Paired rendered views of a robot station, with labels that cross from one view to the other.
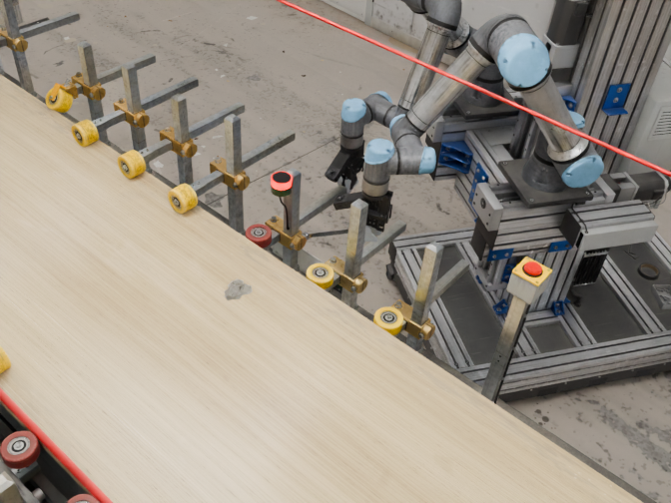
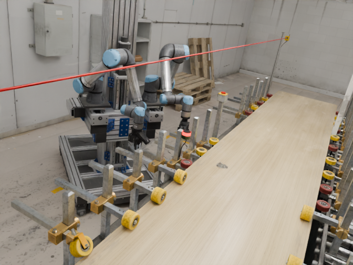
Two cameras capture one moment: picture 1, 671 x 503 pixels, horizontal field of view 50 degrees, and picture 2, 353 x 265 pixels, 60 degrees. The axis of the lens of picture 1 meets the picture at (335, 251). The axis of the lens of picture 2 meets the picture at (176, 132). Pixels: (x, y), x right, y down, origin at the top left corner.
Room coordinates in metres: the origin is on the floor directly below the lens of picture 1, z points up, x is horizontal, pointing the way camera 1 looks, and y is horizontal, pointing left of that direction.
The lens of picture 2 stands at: (2.10, 2.04, 1.92)
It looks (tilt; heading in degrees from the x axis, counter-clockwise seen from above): 23 degrees down; 259
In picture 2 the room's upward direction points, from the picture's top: 9 degrees clockwise
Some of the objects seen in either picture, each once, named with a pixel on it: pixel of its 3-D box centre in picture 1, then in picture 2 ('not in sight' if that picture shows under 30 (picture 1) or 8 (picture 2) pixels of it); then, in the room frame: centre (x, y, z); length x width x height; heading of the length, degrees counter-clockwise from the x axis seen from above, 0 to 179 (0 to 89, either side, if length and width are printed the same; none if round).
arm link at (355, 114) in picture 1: (353, 117); (138, 115); (1.98, -0.02, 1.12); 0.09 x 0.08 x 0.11; 141
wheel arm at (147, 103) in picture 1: (143, 104); (91, 198); (2.22, 0.74, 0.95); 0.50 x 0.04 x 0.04; 143
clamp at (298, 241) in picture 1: (285, 234); (174, 163); (1.70, 0.16, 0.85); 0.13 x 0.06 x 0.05; 53
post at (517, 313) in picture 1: (504, 350); (217, 123); (1.23, -0.46, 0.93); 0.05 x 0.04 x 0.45; 53
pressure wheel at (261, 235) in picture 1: (259, 245); (185, 168); (1.63, 0.24, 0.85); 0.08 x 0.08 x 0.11
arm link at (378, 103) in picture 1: (377, 108); (130, 110); (2.04, -0.10, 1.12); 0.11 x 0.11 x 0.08; 51
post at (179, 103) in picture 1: (184, 157); (135, 186); (1.99, 0.54, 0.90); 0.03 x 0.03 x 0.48; 53
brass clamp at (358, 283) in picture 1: (345, 275); (189, 152); (1.55, -0.04, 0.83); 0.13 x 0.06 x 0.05; 53
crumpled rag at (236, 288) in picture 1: (236, 287); (221, 164); (1.39, 0.27, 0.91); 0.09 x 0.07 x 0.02; 136
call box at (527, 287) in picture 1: (528, 281); (222, 97); (1.23, -0.46, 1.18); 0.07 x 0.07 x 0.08; 53
